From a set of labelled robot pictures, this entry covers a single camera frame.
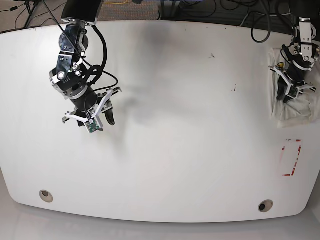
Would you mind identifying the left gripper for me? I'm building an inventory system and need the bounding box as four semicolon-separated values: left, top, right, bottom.
269;62;317;101

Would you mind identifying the white t-shirt with print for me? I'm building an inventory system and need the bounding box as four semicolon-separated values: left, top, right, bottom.
267;61;320;128

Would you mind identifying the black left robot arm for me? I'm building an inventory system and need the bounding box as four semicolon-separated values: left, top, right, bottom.
269;17;320;103

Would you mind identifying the black tripod stand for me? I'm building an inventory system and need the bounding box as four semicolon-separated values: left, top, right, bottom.
23;0;40;29

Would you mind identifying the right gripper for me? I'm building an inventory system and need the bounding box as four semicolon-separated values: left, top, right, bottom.
62;86;122;128

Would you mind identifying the left table grommet hole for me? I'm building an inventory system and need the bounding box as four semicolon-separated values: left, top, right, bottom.
39;190;54;203

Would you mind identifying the red tape marking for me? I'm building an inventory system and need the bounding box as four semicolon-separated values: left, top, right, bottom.
279;139;302;177

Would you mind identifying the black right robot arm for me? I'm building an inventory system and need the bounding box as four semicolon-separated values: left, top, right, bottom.
49;0;121;134

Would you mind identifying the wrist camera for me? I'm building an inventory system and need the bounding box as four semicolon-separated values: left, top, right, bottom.
84;119;103;134
285;86;300;99

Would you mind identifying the yellow cable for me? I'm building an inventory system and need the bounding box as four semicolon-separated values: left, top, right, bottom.
102;0;130;6

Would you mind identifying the right table grommet hole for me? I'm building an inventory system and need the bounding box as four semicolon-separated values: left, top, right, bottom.
258;199;274;213

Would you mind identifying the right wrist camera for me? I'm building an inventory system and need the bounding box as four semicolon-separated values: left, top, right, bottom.
84;119;103;134

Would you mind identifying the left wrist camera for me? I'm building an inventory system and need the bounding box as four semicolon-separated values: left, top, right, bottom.
285;86;300;99

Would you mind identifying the table grommet hole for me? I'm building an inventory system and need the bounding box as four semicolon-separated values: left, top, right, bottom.
258;199;274;213
39;190;54;203

